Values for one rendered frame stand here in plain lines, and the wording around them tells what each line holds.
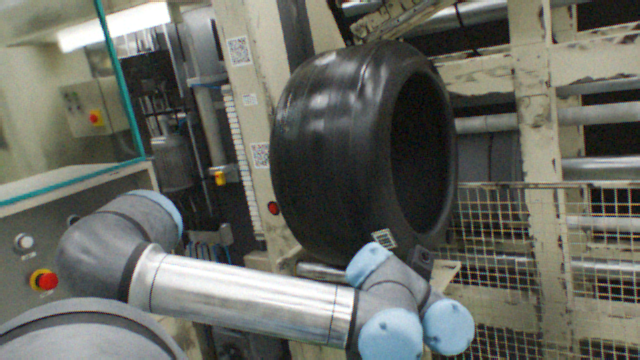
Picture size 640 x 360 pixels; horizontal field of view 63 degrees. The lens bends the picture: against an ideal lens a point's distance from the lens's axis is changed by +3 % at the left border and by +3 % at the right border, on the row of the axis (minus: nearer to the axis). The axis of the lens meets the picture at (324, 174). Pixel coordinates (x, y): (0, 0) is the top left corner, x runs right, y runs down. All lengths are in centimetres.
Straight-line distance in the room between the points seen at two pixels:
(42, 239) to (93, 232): 67
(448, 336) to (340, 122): 51
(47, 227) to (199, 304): 79
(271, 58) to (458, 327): 92
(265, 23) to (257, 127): 28
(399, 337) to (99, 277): 36
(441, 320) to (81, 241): 49
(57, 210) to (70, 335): 113
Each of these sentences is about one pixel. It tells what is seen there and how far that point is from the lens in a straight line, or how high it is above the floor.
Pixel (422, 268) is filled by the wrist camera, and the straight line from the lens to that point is 97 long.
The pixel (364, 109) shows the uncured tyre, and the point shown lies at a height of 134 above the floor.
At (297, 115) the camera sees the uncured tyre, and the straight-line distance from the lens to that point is 116.
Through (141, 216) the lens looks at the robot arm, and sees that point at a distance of 78.
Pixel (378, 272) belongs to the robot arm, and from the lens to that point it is 73.
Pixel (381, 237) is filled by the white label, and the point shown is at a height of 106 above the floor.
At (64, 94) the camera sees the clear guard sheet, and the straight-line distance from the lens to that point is 140.
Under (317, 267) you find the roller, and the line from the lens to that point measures 139.
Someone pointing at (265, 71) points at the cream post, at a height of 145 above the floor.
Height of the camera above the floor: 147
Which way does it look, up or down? 13 degrees down
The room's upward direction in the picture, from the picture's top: 11 degrees counter-clockwise
